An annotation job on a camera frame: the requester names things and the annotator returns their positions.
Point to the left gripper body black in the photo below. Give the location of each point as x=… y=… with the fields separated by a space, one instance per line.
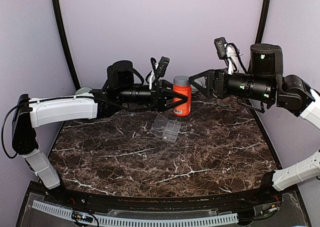
x=156 y=100

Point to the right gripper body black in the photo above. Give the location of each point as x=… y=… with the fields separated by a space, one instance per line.
x=222 y=74

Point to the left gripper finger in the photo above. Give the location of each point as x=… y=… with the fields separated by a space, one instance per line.
x=171 y=102
x=176 y=91

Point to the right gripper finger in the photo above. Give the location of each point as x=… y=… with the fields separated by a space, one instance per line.
x=206 y=90
x=207 y=75

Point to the clear plastic pill organizer box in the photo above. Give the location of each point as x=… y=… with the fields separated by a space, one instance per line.
x=162 y=127

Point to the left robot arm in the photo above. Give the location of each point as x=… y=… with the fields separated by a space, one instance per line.
x=124 y=89

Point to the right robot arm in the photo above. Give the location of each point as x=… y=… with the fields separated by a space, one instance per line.
x=263 y=82

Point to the cream ceramic mug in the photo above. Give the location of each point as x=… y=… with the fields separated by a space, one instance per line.
x=223 y=102

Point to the green ceramic bowl left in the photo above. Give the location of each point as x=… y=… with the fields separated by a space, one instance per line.
x=83 y=90

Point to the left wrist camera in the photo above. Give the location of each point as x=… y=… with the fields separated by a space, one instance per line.
x=160 y=70

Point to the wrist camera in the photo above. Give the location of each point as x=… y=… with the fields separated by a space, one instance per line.
x=160 y=70
x=229 y=52

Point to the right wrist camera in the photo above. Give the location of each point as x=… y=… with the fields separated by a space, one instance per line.
x=229 y=52

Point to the right black corner post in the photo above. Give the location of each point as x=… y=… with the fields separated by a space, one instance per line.
x=262 y=21

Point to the black corner post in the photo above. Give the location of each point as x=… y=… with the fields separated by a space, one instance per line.
x=64 y=43
x=262 y=21

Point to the black front rail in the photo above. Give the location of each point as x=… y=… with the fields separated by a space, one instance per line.
x=243 y=201

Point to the white slotted cable duct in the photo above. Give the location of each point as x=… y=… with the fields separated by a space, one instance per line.
x=132 y=219

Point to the left black corner post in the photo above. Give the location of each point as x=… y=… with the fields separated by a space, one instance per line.
x=64 y=43

